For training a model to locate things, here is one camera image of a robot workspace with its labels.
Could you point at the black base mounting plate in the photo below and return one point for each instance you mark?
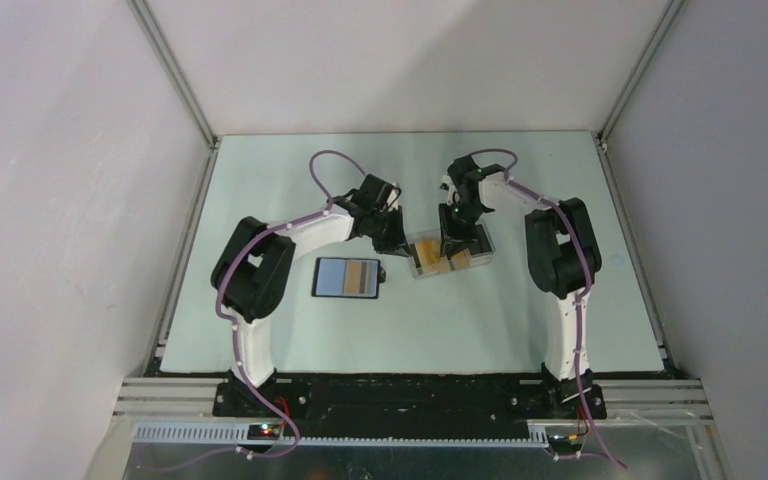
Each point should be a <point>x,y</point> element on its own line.
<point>388,406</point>

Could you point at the aluminium frame post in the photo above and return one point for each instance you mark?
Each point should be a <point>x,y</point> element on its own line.
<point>652,46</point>
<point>157,39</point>

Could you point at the right aluminium frame post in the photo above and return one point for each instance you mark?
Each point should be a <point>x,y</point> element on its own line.
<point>652,46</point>

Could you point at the black card holder wallet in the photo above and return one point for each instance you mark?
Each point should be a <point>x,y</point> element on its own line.
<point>329,275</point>

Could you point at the controller board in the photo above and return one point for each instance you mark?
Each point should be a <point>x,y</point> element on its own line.
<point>264,432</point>
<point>565,447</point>

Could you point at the left aluminium frame post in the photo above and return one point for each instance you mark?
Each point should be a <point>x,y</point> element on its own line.
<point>157,39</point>

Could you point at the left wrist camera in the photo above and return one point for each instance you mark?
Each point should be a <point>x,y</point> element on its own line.
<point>393,198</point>

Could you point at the left controller board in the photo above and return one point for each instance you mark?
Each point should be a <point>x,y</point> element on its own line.
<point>264,432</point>

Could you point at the black credit card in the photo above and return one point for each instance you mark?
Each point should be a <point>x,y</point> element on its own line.
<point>482,246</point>

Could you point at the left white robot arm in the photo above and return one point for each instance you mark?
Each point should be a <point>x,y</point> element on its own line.
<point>252,272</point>

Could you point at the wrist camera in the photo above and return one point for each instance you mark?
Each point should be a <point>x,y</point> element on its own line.
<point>393,198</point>
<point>449,187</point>

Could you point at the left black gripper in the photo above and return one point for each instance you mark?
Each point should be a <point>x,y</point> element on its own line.
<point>397,244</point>

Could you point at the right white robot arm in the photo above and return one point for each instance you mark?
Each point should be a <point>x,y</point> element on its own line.
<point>561,250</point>

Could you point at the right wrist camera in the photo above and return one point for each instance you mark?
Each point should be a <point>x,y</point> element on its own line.
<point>449,187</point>

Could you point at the right controller board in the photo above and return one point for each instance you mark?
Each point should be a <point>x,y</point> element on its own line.
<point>565,447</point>

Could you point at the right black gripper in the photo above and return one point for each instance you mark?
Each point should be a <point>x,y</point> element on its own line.
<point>452,238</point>

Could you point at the orange credit card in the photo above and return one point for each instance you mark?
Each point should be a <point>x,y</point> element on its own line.
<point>360,276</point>
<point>427,260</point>

